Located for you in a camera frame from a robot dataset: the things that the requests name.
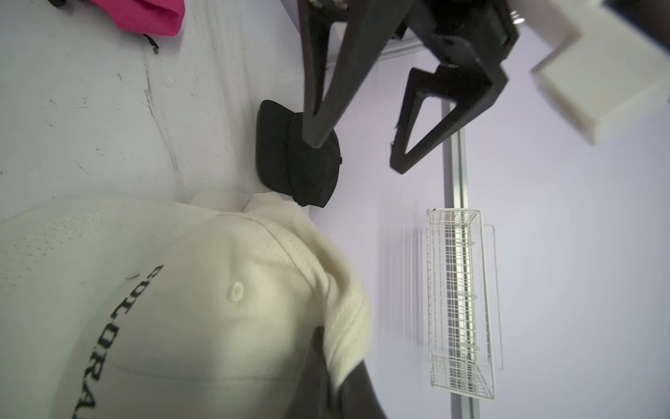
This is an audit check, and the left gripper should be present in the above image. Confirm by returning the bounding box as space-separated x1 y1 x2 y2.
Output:
298 0 519 174

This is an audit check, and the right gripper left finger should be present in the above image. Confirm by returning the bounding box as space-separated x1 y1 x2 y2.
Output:
284 326 330 419

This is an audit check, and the left magenta cap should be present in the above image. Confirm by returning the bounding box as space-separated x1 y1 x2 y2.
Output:
92 0 186 37

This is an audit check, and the aluminium cage frame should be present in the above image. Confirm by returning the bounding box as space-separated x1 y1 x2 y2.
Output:
376 36 483 419

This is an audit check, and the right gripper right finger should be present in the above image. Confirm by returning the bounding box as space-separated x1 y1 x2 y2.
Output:
338 361 387 419

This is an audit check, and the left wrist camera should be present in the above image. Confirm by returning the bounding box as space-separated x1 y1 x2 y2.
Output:
509 1 669 145

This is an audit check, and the plain black cap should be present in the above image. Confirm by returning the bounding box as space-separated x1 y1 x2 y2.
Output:
256 100 342 208

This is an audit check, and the white wire wall basket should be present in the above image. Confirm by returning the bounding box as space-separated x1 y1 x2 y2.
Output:
427 209 504 401

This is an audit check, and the cream Colorado cap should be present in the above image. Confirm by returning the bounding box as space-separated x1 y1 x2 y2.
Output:
1 193 372 418

